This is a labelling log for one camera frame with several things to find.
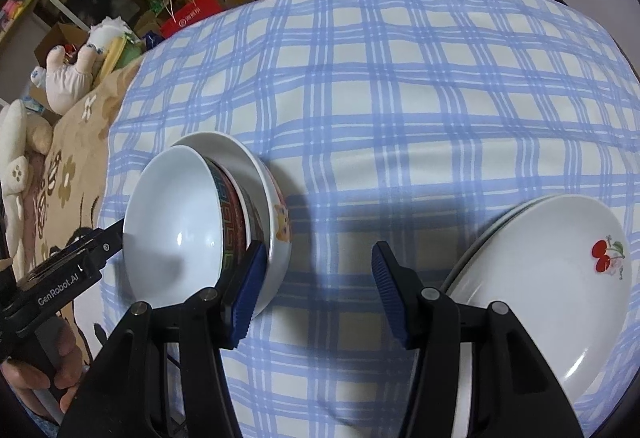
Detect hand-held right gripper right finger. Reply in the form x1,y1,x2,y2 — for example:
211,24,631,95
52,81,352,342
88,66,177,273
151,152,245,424
371,240,583,438

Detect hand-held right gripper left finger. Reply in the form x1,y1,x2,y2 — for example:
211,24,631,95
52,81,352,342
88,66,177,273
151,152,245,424
80,240,268,438

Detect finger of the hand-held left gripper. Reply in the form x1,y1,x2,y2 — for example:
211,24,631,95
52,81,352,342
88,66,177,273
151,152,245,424
69,217,126,265

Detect white bowl with cartoon print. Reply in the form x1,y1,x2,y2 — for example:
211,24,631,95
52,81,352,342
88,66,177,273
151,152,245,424
172,132,293,319

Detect white bowl with logo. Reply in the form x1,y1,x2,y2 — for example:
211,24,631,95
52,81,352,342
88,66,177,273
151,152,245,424
207,157,268,269

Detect red patterned bowl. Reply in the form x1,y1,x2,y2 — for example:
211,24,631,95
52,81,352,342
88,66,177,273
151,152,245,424
122,145,251,314

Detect white cherry plate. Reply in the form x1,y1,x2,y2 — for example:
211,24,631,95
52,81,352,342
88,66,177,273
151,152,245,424
442,195,556,291
444,194,633,404

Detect person's left hand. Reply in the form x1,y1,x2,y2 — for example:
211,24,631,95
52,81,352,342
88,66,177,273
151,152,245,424
0,318,83,414

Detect brown printed blanket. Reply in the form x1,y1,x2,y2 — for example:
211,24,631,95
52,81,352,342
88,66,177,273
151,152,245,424
0,60,146,369

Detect beige plush toy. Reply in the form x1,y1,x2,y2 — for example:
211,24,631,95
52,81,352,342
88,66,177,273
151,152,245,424
0,98,53,224

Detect white-haired plush doll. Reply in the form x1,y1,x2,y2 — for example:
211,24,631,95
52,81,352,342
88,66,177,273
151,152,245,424
30,15,133,115

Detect blue checked tablecloth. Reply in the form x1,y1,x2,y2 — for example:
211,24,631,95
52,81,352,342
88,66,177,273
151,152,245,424
97,0,640,438

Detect yellow green cloth bag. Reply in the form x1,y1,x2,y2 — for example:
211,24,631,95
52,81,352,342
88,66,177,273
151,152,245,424
95,33,146,84

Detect red paper bag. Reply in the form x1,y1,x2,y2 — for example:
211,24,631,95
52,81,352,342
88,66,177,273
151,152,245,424
160,0,221,39

